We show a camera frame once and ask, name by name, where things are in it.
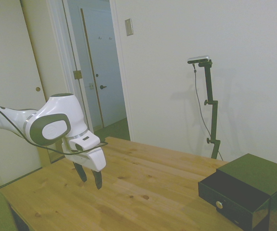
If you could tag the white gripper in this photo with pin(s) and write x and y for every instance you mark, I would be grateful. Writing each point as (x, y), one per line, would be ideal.
(95, 160)

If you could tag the black drawer with silver knob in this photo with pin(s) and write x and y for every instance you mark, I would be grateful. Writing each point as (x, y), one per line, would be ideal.
(234, 187)

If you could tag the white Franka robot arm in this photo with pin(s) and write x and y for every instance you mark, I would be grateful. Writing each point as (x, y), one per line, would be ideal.
(61, 108)

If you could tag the black drawer cabinet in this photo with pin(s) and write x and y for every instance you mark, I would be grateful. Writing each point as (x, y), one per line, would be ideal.
(254, 168)

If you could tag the brass door latch plate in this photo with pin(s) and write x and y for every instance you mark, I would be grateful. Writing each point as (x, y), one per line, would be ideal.
(91, 86)

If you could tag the brass door hinge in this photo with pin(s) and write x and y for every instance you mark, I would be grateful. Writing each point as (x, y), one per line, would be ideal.
(77, 74)

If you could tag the pale blue hallway door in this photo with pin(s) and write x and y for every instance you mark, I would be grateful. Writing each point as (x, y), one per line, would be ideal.
(104, 60)

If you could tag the white closet door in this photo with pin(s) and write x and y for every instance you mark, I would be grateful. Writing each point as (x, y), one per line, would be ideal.
(39, 60)

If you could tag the open white door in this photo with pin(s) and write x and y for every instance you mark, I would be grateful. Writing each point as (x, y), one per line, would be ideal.
(73, 43)

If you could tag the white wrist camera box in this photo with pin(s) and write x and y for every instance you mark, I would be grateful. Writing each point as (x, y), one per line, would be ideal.
(85, 142)

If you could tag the black camera stand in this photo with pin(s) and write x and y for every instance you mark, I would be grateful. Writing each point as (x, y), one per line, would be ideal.
(211, 96)

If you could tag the metal light switch plate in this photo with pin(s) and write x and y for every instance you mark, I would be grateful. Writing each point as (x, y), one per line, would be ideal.
(128, 27)

